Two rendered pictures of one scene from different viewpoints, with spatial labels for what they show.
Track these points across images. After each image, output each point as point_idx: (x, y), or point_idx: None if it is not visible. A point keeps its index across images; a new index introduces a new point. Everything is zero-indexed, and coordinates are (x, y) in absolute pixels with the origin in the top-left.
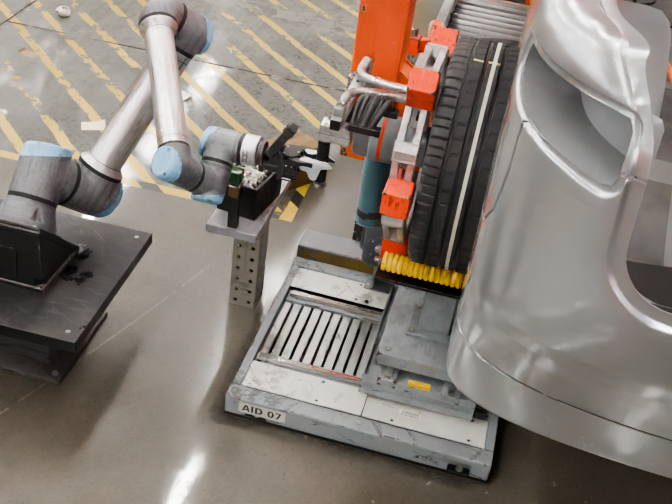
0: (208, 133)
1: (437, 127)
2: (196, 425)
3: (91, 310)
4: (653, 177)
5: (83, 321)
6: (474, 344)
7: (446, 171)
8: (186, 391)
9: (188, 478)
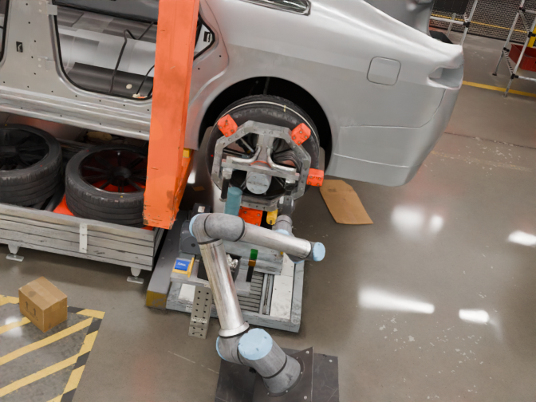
0: (288, 234)
1: (312, 140)
2: (310, 344)
3: None
4: None
5: (320, 356)
6: (418, 163)
7: (318, 151)
8: None
9: (344, 343)
